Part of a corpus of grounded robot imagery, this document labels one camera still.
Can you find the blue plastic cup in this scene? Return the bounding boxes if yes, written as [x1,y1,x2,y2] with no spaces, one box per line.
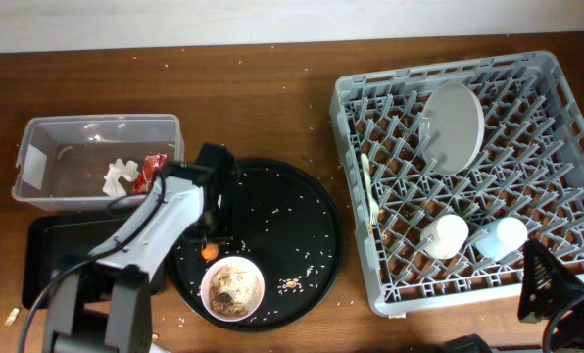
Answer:
[474,217,528,261]

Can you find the cream plastic cup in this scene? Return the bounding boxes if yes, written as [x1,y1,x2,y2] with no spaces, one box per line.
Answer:
[420,214,469,260]

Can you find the grey plate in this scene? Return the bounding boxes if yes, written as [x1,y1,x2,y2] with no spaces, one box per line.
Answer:
[418,82,485,176]

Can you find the white plastic fork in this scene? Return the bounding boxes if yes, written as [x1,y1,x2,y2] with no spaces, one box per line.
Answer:
[361,153,379,226]

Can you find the pink bowl with leftovers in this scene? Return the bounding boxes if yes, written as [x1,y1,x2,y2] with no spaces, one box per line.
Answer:
[200,256,266,323]

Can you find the orange carrot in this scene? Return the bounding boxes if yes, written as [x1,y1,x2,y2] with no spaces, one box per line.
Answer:
[201,242,219,262]

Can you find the red snack wrapper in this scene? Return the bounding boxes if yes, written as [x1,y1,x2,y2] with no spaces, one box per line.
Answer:
[130,153,168,195]

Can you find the white tissue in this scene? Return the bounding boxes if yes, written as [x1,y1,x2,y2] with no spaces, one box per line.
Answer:
[102,159,139,197]

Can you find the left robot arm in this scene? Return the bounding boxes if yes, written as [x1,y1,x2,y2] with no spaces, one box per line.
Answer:
[40,143,235,353]

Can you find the grey dishwasher rack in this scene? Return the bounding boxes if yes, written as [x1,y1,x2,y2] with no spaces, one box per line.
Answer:
[329,51,584,318]

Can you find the round black tray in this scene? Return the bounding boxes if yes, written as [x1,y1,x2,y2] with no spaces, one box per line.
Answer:
[166,159,344,332]

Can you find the clear plastic bin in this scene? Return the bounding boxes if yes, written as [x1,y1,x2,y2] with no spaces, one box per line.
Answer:
[12,114,185,211]

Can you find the black rectangular tray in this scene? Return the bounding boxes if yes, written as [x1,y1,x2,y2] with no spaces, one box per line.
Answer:
[21,204,168,311]

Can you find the peanut on table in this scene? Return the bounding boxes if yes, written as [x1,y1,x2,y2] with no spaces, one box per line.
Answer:
[5,308,20,327]

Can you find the black camera cable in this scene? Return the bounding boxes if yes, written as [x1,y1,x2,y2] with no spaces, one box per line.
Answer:
[17,166,169,353]

